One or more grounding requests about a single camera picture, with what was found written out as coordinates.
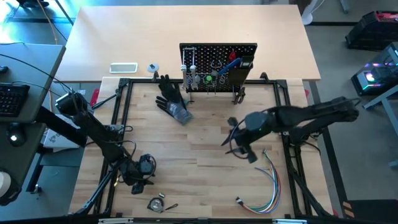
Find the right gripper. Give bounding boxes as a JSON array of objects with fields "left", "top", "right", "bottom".
[{"left": 220, "top": 116, "right": 261, "bottom": 156}]

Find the green-handled screwdriver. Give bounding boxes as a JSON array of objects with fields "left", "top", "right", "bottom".
[{"left": 203, "top": 74, "right": 213, "bottom": 94}]

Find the grey-handled screwdriver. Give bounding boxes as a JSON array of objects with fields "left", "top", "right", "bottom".
[{"left": 211, "top": 70, "right": 220, "bottom": 96}]

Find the blue-handled hex key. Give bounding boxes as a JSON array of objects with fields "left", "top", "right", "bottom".
[{"left": 217, "top": 57, "right": 243, "bottom": 77}]

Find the grey tape measure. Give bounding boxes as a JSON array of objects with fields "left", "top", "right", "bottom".
[{"left": 147, "top": 197, "right": 179, "bottom": 214}]

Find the silver aluminium bar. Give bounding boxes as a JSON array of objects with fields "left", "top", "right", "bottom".
[
  {"left": 98, "top": 218, "right": 135, "bottom": 224},
  {"left": 272, "top": 218, "right": 308, "bottom": 224}
]

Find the black pegboard bin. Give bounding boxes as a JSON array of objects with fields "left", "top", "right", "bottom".
[{"left": 226, "top": 51, "right": 254, "bottom": 88}]

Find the white cardboard box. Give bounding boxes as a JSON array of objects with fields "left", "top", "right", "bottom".
[{"left": 41, "top": 114, "right": 88, "bottom": 153}]

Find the black desk support beam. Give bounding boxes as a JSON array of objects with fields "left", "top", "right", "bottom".
[{"left": 34, "top": 106, "right": 98, "bottom": 147}]

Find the black perforated pegboard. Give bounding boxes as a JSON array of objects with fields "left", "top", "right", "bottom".
[{"left": 179, "top": 42, "right": 258, "bottom": 94}]

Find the white rectangular tray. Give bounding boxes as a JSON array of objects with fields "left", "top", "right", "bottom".
[{"left": 109, "top": 62, "right": 139, "bottom": 75}]

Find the light wooden desk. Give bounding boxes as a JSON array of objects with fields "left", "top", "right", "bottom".
[{"left": 55, "top": 4, "right": 322, "bottom": 83}]

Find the black mouse green light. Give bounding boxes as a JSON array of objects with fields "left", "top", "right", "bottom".
[{"left": 5, "top": 122, "right": 27, "bottom": 147}]

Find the cream tape roll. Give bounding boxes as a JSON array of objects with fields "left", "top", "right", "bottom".
[{"left": 0, "top": 171, "right": 12, "bottom": 198}]

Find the black keyboard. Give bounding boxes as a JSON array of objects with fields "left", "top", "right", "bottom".
[{"left": 0, "top": 82, "right": 31, "bottom": 118}]

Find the grey office desk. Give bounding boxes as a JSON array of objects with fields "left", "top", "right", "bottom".
[{"left": 0, "top": 42, "right": 67, "bottom": 187}]

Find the black orange-striped mat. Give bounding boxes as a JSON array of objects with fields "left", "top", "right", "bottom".
[{"left": 341, "top": 198, "right": 398, "bottom": 224}]

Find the glowing computer tower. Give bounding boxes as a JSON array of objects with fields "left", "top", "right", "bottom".
[{"left": 350, "top": 42, "right": 398, "bottom": 96}]

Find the black equipment case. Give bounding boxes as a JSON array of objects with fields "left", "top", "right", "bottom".
[{"left": 345, "top": 10, "right": 398, "bottom": 51}]

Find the person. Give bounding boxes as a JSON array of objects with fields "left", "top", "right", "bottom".
[{"left": 17, "top": 0, "right": 50, "bottom": 9}]

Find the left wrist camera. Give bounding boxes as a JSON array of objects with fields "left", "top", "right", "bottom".
[{"left": 131, "top": 183, "right": 146, "bottom": 195}]

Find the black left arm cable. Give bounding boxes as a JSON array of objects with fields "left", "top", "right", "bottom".
[{"left": 105, "top": 123, "right": 157, "bottom": 181}]

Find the coloured wire bundle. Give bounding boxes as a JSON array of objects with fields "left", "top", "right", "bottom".
[{"left": 235, "top": 149, "right": 282, "bottom": 215}]

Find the black aluminium frame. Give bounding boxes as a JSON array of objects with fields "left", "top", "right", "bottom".
[{"left": 73, "top": 71, "right": 336, "bottom": 220}]

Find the white pedestal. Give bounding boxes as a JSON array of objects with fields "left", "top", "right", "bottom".
[{"left": 298, "top": 0, "right": 323, "bottom": 26}]

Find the grey desk frame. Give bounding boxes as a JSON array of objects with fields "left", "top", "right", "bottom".
[{"left": 362, "top": 90, "right": 398, "bottom": 169}]

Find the yellow cable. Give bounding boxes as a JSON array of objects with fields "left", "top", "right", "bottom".
[{"left": 36, "top": 0, "right": 59, "bottom": 45}]

